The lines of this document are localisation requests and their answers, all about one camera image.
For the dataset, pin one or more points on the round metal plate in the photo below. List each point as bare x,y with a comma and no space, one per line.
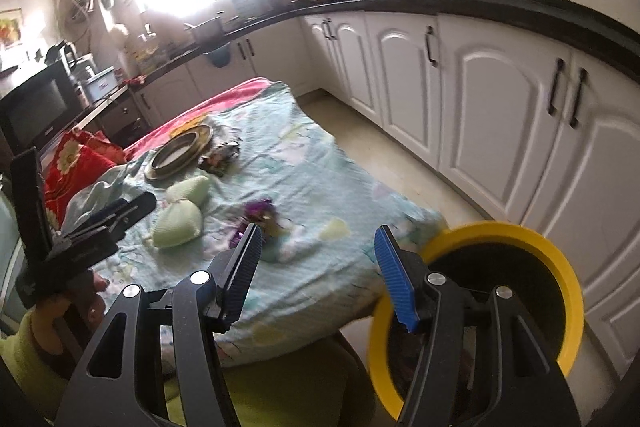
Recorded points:
200,142

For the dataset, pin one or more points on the yellow trash bin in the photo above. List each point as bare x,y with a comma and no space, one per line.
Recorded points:
550,257

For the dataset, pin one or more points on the framed wall picture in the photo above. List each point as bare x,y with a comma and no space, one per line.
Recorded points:
10,29

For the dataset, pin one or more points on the light blue printed blanket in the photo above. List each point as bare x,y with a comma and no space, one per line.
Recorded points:
325,167

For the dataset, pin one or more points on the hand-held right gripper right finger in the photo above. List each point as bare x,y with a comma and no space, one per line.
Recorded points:
392,267

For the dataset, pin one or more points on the purple candy wrapper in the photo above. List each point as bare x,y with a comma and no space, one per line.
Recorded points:
257,209

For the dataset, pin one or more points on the black electric kettle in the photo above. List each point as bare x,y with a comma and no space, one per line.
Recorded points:
62,53

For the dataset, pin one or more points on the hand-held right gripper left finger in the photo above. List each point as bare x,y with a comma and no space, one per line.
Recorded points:
245,257

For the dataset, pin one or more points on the person's green clothing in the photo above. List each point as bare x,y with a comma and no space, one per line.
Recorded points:
300,382

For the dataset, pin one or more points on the person's left hand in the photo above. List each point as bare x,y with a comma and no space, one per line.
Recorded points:
55,322

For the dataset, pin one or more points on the dark brown snack wrapper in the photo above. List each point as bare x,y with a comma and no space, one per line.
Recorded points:
220,155

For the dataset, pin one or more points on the green foam fruit net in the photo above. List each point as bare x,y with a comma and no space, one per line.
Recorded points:
177,224

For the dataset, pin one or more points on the person's left forearm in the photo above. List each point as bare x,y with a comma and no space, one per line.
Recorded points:
25,357

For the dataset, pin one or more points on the white plush toy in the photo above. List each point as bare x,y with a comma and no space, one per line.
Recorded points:
118,36

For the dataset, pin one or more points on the blue storage box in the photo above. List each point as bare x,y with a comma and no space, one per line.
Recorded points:
102,84

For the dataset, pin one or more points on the pink printed blanket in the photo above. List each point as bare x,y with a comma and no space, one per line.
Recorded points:
225,99

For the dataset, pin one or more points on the white lower kitchen cabinets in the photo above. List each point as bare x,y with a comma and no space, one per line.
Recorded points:
475,97

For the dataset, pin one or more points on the blue hanging basin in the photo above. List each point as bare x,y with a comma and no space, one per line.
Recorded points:
220,55

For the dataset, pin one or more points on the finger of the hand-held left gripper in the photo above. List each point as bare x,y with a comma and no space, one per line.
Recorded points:
135,207
107,209

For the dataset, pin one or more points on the pile of snack packages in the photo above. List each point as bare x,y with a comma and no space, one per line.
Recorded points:
147,54

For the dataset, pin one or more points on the black microwave oven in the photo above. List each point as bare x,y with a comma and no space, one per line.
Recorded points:
35,107

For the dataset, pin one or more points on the steel cooking pot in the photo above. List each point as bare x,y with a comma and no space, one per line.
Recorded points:
206,32

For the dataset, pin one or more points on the red flowered cushion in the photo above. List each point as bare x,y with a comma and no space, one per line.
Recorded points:
75,167

